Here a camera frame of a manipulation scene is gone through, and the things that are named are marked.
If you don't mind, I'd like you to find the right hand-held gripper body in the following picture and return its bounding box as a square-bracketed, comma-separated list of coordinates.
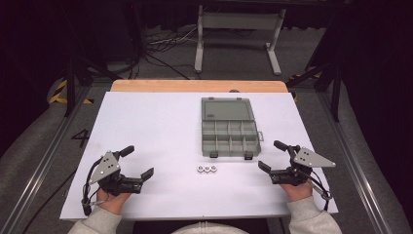
[268, 144, 337, 187]

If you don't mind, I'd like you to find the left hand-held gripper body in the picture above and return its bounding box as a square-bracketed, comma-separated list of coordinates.
[88, 150, 144, 197]

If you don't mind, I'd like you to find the person's right hand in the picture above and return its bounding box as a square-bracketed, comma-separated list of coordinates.
[279, 180, 314, 203]

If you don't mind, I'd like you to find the person's left hand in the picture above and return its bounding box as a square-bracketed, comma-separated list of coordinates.
[95, 187, 132, 216]

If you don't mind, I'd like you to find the white board mat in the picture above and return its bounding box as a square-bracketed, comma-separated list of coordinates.
[59, 91, 339, 221]

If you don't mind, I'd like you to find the grey plastic compartment box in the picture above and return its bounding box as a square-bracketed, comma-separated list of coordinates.
[201, 96, 265, 161]

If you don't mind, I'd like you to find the person's torso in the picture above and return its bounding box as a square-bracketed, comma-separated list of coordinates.
[170, 221, 249, 234]

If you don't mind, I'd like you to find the black tripod stand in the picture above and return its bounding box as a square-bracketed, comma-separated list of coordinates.
[62, 57, 123, 119]
[285, 59, 345, 124]

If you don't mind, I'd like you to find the white metal stand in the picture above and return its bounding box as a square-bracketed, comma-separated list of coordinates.
[194, 4, 287, 76]

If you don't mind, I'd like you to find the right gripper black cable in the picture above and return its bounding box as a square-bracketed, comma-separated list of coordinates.
[305, 169, 334, 213]

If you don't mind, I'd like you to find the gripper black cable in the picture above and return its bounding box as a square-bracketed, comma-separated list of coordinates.
[305, 169, 334, 213]
[81, 157, 110, 216]

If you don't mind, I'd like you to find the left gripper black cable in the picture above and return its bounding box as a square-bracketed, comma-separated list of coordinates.
[81, 157, 110, 216]

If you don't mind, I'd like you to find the aluminium floor rail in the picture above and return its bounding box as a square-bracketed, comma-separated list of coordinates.
[0, 85, 94, 234]
[316, 91, 395, 234]

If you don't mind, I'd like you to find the black floor cable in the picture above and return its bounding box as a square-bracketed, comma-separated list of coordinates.
[20, 167, 79, 234]

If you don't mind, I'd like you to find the bundle of floor cables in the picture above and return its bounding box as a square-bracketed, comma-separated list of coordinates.
[128, 24, 204, 81]

